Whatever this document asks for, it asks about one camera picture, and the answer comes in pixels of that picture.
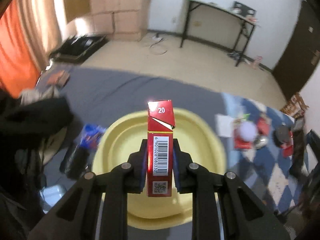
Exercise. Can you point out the blue snack packet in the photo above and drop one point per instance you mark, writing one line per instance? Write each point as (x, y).
(91, 135)

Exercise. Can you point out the blue white patterned blanket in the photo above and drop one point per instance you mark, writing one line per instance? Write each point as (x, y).
(265, 171)

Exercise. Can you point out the black jacket pile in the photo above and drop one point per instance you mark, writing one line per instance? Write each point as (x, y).
(24, 129)

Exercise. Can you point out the grey bed sheet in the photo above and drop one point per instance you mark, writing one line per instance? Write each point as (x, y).
(100, 96)

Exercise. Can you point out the large red cigarette carton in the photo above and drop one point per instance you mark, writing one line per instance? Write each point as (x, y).
(238, 143)

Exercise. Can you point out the black folding table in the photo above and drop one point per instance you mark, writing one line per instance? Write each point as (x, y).
(224, 29)

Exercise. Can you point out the slim red cigarette box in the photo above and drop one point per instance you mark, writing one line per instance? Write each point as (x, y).
(161, 122)

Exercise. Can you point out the pink bag on floor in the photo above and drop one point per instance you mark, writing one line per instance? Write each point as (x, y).
(256, 62)

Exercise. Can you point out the small brown notebook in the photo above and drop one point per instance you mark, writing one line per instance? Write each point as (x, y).
(59, 79)

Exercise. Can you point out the black round sponge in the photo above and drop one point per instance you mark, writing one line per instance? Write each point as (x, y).
(282, 136)

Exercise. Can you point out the yellow plastic basin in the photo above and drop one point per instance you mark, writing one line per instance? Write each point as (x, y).
(124, 137)

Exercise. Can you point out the brown printed cardboard box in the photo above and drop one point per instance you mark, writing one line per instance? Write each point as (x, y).
(295, 107)

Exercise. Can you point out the dark brown door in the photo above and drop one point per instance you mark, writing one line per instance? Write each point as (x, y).
(301, 56)

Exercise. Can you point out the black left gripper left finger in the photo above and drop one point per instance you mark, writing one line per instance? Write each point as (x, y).
(96, 205)

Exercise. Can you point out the black open suitcase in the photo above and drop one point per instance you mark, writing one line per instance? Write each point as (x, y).
(78, 49)

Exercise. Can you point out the white paper sheet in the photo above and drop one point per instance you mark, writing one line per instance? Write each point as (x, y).
(224, 125)

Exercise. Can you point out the wooden wardrobe cabinet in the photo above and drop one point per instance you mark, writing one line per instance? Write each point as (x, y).
(118, 19)

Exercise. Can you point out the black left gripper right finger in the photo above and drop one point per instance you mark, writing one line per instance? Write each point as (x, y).
(224, 207)

